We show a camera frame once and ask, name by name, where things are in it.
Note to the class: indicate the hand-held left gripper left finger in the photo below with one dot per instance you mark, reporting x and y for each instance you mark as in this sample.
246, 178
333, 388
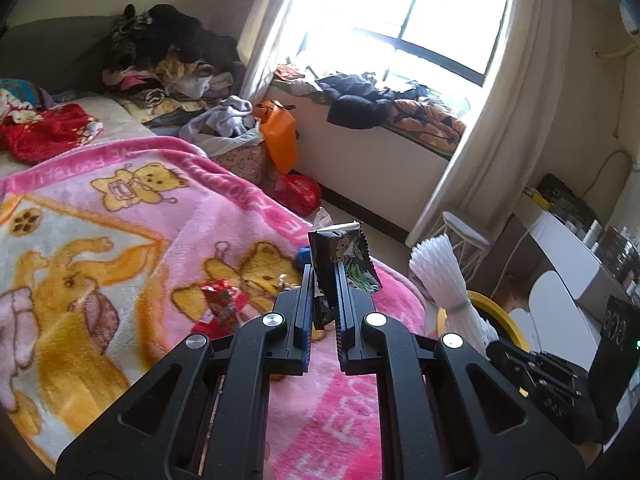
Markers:
302, 330

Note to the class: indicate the lavender white clothes heap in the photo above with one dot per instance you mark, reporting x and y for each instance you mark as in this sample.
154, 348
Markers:
220, 117

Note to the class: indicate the red plastic bag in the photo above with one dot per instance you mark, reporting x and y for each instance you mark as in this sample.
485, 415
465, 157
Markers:
300, 192

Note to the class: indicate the white desk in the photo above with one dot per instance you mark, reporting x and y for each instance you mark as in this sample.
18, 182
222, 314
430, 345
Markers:
550, 245

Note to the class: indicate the red printed snack packet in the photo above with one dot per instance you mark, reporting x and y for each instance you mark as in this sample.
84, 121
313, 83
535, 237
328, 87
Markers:
225, 305

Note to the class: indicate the grey bed headboard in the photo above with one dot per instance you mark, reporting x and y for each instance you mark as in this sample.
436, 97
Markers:
55, 50

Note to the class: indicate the orange patterned blanket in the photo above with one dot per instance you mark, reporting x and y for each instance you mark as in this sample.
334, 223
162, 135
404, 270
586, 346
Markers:
430, 122

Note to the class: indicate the beige bed sheet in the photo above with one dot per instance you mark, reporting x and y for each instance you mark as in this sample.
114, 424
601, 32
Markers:
115, 110

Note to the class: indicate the pink printed bear blanket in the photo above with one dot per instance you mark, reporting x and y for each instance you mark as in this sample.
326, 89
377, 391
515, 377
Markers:
125, 270

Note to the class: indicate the white bottle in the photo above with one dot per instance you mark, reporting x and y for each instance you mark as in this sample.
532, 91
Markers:
593, 235

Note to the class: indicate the yellow-rimmed black bin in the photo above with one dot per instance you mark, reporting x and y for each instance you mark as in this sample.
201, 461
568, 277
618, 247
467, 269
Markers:
505, 320

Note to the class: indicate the cream curtain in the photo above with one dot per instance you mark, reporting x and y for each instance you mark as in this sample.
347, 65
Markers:
265, 35
500, 110

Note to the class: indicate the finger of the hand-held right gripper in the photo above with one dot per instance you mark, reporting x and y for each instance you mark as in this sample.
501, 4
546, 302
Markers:
555, 375
512, 362

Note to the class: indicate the silver dark snack wrapper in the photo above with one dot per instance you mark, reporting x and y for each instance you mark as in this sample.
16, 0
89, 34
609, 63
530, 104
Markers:
350, 255

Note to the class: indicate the orange bag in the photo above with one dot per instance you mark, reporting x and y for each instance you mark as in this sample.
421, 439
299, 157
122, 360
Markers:
277, 135

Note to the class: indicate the red cloth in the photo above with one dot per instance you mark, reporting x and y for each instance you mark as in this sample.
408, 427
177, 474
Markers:
50, 132

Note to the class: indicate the dark bag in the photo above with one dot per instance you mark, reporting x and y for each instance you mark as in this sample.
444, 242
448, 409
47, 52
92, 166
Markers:
565, 197

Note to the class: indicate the colourful printed quilt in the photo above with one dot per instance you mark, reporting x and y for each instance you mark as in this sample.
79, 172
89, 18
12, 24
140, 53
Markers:
20, 97

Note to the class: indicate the pink printed laundry box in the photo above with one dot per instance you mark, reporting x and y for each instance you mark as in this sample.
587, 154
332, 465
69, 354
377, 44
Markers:
245, 160

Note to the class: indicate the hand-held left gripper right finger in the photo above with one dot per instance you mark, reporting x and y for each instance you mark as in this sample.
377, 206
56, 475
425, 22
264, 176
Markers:
342, 330

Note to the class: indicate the white chair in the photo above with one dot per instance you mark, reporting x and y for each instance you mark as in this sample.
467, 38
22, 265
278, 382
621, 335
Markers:
550, 300

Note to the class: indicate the blue plastic bag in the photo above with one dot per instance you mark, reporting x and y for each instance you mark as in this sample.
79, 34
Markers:
302, 256

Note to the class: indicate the pile of clothes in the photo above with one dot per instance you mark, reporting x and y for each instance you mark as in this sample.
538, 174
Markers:
170, 45

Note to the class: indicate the white foam fruit net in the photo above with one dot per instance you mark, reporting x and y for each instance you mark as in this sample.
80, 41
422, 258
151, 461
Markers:
442, 280

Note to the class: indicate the black framed window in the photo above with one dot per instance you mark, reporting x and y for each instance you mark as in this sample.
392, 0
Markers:
450, 20

